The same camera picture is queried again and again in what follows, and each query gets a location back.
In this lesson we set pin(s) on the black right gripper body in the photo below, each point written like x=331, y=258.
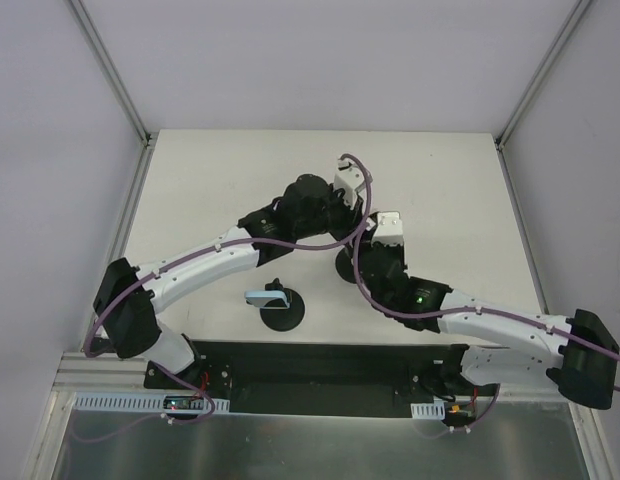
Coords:
x=372, y=253

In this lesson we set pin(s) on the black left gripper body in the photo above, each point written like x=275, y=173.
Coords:
x=343, y=215

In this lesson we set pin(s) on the black round phone stand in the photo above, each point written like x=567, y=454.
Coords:
x=282, y=316

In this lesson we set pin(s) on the blue case smartphone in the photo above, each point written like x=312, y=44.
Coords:
x=267, y=299

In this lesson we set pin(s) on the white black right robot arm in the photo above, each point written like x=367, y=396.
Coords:
x=577, y=354

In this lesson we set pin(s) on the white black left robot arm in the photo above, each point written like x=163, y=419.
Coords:
x=130, y=298

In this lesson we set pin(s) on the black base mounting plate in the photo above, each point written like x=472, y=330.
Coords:
x=378, y=381

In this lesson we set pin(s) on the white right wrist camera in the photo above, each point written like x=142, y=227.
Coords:
x=389, y=229

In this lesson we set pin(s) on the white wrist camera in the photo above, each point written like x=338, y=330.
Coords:
x=389, y=229
x=350, y=179

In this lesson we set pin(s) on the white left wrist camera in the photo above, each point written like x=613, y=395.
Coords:
x=350, y=179

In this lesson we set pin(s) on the white slotted right cable duct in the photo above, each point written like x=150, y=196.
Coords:
x=435, y=410

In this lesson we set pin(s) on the white slotted cable duct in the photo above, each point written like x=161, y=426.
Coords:
x=435, y=410
x=148, y=403

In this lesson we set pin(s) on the white slotted left cable duct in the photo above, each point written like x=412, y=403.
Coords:
x=148, y=403

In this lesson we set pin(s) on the right aluminium corner post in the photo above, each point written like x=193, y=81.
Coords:
x=558, y=45

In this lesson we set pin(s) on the aluminium corner post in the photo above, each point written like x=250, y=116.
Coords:
x=109, y=70
x=558, y=45

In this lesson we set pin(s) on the left aluminium corner post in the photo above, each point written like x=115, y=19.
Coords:
x=109, y=70

